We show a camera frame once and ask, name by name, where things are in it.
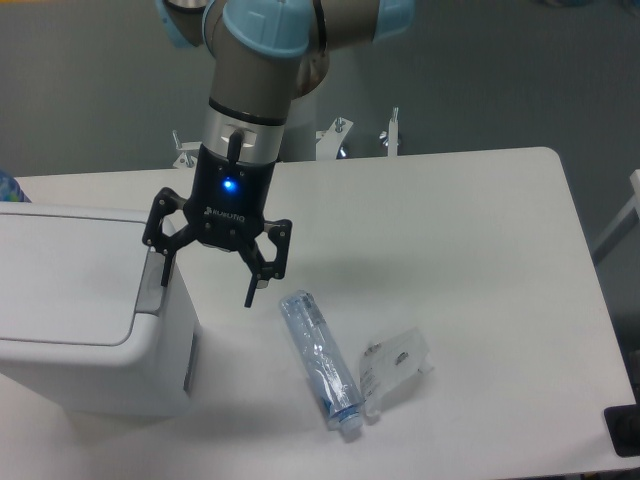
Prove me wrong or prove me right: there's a white push-lid trash can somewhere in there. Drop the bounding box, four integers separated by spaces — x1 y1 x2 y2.
1 202 201 416

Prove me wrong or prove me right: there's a crushed clear plastic bottle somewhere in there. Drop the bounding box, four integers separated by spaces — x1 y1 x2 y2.
279 290 363 439

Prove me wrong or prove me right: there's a white metal base frame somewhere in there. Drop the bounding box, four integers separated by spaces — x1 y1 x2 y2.
171 105 404 170

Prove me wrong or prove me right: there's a clear plastic bag with screws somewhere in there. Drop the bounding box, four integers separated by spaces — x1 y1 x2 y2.
359 327 434 418

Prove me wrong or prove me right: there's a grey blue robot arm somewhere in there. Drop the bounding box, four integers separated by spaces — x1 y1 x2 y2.
142 0 416 292

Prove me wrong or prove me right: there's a blue patterned object at left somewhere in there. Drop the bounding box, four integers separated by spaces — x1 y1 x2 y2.
0 170 31 203

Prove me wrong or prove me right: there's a white frame at right edge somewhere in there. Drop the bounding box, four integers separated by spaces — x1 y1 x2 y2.
591 169 639 265

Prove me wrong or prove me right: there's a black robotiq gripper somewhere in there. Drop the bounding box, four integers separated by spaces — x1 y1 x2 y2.
141 143 293 309

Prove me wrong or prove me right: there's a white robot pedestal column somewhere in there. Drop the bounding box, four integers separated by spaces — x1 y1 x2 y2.
279 27 330 162

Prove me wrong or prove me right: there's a black clamp at table edge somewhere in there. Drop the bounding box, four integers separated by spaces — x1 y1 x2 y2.
604 404 639 458

